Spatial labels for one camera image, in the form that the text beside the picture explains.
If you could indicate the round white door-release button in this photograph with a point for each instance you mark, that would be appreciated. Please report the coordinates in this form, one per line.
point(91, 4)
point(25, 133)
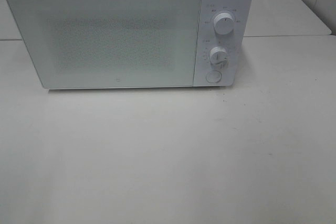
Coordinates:
point(213, 77)

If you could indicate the white microwave knob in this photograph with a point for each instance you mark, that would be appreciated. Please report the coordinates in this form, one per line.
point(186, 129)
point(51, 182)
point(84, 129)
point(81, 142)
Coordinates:
point(224, 22)
point(218, 57)

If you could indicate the white microwave door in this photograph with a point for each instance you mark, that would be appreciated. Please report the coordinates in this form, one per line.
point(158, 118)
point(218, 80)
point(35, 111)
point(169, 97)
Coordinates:
point(77, 44)

